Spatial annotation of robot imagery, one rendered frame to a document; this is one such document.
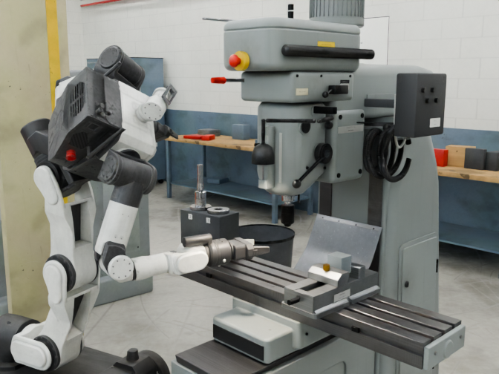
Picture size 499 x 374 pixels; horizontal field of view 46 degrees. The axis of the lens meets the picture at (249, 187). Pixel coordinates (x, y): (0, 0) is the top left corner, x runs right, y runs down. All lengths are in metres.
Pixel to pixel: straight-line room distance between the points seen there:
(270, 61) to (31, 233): 2.04
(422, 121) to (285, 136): 0.46
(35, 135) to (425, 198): 1.53
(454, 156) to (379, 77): 3.64
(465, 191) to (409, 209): 4.02
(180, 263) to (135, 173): 0.32
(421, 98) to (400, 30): 4.74
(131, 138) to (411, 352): 1.05
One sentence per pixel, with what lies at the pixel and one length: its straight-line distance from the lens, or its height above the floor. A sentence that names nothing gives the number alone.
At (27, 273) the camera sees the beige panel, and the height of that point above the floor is 0.64.
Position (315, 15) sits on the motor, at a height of 1.93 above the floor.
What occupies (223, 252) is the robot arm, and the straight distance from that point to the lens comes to 1.94.
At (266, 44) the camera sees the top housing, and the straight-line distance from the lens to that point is 1.82.
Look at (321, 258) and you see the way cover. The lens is 2.40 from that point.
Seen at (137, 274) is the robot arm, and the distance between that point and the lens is 1.85.
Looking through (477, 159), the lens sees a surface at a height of 0.97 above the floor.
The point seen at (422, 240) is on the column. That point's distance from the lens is 2.50.
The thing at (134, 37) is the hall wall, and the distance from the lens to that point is 10.38.
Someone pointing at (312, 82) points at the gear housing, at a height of 1.69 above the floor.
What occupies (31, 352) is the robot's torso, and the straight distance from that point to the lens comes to 2.41.
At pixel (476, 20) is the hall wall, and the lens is 6.34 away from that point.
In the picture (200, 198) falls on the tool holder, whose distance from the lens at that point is 2.40.
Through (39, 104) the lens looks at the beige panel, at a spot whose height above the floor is 1.56.
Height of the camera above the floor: 1.71
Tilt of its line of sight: 11 degrees down
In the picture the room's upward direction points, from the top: straight up
